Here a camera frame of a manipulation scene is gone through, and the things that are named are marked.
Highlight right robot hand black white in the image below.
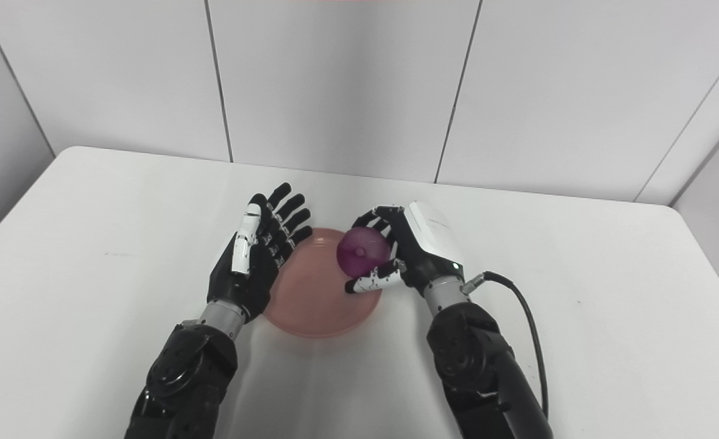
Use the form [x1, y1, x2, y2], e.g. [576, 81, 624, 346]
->
[344, 201, 465, 298]

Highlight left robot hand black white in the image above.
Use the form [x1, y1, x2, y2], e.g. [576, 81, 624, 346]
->
[207, 182, 313, 324]

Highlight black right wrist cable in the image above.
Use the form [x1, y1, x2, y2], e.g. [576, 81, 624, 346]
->
[460, 271, 550, 418]

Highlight purple red onion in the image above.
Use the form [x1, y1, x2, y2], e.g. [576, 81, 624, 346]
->
[337, 227, 392, 279]

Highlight pink plate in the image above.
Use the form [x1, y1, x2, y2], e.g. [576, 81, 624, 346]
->
[261, 227, 384, 339]

